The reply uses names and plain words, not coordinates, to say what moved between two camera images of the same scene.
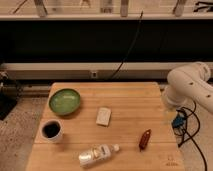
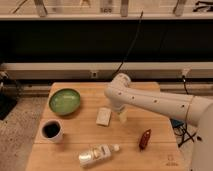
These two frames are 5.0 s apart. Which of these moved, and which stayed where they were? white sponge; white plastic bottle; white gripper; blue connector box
Moved: white gripper
Stayed: white sponge; white plastic bottle; blue connector box
